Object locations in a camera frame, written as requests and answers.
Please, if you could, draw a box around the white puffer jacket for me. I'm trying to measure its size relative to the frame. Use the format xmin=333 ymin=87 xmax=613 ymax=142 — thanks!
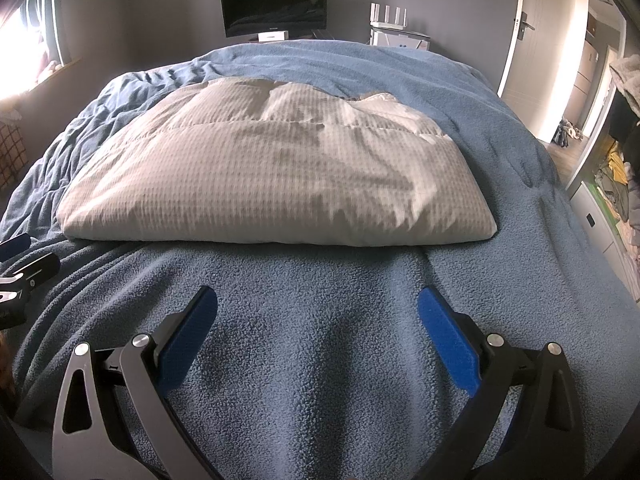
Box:
xmin=56 ymin=77 xmax=497 ymax=247

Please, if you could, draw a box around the wardrobe with clothes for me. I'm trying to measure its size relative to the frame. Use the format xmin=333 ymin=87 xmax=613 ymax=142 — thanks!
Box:
xmin=570 ymin=53 xmax=639 ymax=300

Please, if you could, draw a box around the blue fleece blanket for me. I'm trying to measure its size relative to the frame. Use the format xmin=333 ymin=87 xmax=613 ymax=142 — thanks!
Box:
xmin=1 ymin=40 xmax=639 ymax=479

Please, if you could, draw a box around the window with curtain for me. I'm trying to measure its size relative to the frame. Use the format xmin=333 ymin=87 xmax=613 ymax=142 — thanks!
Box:
xmin=1 ymin=0 xmax=70 ymax=101

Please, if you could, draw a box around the small white box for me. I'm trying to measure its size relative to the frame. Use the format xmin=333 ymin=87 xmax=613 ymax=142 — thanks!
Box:
xmin=257 ymin=30 xmax=288 ymax=42

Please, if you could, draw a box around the black flat monitor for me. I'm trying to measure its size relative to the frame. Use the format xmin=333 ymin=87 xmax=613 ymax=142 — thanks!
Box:
xmin=220 ymin=0 xmax=328 ymax=37

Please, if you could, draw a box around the white door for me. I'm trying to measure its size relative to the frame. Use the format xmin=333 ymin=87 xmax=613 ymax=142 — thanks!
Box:
xmin=498 ymin=0 xmax=588 ymax=143

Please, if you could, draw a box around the white wifi router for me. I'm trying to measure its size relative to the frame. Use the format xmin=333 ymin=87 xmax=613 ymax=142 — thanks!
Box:
xmin=369 ymin=2 xmax=407 ymax=30

